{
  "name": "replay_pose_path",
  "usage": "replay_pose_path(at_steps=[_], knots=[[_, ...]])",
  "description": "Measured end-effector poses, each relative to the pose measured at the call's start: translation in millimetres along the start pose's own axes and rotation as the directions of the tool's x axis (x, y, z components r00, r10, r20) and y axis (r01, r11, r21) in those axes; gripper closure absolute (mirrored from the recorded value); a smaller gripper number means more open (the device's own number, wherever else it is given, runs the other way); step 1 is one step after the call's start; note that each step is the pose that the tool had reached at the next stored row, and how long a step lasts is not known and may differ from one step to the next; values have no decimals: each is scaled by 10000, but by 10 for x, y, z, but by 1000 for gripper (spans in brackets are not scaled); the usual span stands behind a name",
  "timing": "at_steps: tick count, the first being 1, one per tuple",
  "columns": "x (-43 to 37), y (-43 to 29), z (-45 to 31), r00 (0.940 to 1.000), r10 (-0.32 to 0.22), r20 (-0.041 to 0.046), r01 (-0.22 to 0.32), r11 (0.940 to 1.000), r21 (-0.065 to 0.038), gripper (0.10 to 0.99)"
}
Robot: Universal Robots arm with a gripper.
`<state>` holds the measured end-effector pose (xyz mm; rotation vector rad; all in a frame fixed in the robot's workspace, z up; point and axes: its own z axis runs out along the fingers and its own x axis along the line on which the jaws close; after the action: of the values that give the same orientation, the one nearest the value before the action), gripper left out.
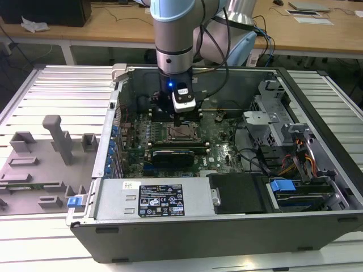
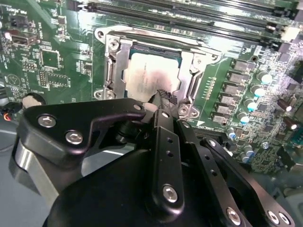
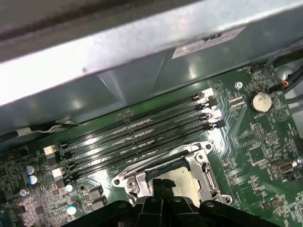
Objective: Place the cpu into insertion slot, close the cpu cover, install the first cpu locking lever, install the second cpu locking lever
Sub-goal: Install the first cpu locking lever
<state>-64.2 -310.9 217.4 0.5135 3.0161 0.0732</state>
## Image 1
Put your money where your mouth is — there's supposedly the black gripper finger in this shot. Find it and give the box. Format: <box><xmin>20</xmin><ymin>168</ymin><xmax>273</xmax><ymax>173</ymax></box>
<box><xmin>183</xmin><ymin>106</ymin><xmax>202</xmax><ymax>123</ymax></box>
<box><xmin>151</xmin><ymin>90</ymin><xmax>183</xmax><ymax>128</ymax></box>

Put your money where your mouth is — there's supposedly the silver CPU chip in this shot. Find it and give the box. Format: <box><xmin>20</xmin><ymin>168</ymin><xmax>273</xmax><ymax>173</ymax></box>
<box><xmin>172</xmin><ymin>126</ymin><xmax>195</xmax><ymax>139</ymax></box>

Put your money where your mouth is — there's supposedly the metal socket cover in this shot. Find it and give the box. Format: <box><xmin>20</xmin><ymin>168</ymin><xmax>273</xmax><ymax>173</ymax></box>
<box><xmin>167</xmin><ymin>122</ymin><xmax>201</xmax><ymax>142</ymax></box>

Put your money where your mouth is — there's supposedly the CPU socket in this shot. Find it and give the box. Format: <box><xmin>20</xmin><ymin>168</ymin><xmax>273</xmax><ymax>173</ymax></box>
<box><xmin>166</xmin><ymin>121</ymin><xmax>201</xmax><ymax>143</ymax></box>

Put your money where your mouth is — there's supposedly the black drive cover box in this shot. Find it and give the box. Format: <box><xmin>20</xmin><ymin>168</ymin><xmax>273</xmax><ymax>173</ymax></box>
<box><xmin>208</xmin><ymin>172</ymin><xmax>269</xmax><ymax>215</ymax></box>

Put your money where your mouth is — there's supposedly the black rear case fan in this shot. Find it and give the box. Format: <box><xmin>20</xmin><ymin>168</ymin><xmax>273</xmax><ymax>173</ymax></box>
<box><xmin>136</xmin><ymin>95</ymin><xmax>154</xmax><ymax>116</ymax></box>

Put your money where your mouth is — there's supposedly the black graphics card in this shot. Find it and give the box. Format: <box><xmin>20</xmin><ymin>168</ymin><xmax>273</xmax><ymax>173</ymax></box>
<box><xmin>151</xmin><ymin>149</ymin><xmax>196</xmax><ymax>168</ymax></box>

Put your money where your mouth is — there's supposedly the green motherboard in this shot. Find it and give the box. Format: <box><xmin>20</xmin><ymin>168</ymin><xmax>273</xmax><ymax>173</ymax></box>
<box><xmin>119</xmin><ymin>109</ymin><xmax>245</xmax><ymax>179</ymax></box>

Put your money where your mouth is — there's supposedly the silver metal disk bay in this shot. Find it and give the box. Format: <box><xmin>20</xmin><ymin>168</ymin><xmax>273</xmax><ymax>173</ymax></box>
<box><xmin>242</xmin><ymin>80</ymin><xmax>288</xmax><ymax>147</ymax></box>

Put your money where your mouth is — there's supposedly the wooden desk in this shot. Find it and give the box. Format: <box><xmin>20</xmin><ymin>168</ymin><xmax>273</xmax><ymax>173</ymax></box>
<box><xmin>0</xmin><ymin>0</ymin><xmax>363</xmax><ymax>66</ymax></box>

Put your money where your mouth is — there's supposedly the silver power supply with label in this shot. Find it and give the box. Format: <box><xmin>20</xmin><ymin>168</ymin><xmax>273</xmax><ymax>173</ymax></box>
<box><xmin>92</xmin><ymin>178</ymin><xmax>216</xmax><ymax>221</ymax></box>

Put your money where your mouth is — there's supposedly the blue disk carrier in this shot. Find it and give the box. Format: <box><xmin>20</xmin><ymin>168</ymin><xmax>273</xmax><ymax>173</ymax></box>
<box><xmin>270</xmin><ymin>178</ymin><xmax>296</xmax><ymax>194</ymax></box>

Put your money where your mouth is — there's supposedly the black open PC case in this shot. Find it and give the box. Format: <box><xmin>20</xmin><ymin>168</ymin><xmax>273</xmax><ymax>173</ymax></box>
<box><xmin>65</xmin><ymin>63</ymin><xmax>363</xmax><ymax>264</ymax></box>

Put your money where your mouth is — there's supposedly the grey parts rack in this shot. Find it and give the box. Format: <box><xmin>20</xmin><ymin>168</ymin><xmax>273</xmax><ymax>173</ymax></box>
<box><xmin>0</xmin><ymin>114</ymin><xmax>100</xmax><ymax>216</ymax></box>

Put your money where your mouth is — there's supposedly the black box on desk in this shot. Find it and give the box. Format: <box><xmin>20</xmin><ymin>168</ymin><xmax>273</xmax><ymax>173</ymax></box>
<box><xmin>0</xmin><ymin>0</ymin><xmax>93</xmax><ymax>28</ymax></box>

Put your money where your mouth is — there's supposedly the crumpled white tissue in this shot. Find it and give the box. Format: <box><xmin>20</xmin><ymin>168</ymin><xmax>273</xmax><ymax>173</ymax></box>
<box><xmin>20</xmin><ymin>15</ymin><xmax>51</xmax><ymax>34</ymax></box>

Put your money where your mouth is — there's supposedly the white paper sheet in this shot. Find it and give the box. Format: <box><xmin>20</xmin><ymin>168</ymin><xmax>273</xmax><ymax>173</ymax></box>
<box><xmin>293</xmin><ymin>16</ymin><xmax>335</xmax><ymax>26</ymax></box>

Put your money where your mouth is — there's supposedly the green RAM stick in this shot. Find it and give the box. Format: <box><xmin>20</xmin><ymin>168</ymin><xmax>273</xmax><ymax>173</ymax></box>
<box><xmin>7</xmin><ymin>184</ymin><xmax>45</xmax><ymax>191</ymax></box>

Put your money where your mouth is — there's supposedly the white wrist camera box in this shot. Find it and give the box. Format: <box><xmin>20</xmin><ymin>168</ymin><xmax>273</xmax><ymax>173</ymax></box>
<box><xmin>171</xmin><ymin>81</ymin><xmax>198</xmax><ymax>114</ymax></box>

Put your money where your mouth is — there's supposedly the grey case handle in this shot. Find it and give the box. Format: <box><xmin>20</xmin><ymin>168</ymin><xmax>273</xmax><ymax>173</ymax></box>
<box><xmin>110</xmin><ymin>63</ymin><xmax>129</xmax><ymax>83</ymax></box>

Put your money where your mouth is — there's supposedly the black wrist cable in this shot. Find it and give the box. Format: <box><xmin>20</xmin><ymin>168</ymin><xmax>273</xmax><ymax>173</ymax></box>
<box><xmin>192</xmin><ymin>0</ymin><xmax>231</xmax><ymax>99</ymax></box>

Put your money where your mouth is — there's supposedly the grey plastic bay bracket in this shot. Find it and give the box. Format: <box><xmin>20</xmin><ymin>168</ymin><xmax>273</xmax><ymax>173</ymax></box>
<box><xmin>280</xmin><ymin>122</ymin><xmax>310</xmax><ymax>143</ymax></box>

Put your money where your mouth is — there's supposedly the blue cable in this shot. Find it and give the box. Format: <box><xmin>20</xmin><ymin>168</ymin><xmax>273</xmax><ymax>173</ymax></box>
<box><xmin>263</xmin><ymin>28</ymin><xmax>276</xmax><ymax>68</ymax></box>

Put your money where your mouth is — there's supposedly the orange yellow wire bundle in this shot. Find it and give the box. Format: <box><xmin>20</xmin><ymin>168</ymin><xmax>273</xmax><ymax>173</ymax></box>
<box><xmin>278</xmin><ymin>152</ymin><xmax>318</xmax><ymax>177</ymax></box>

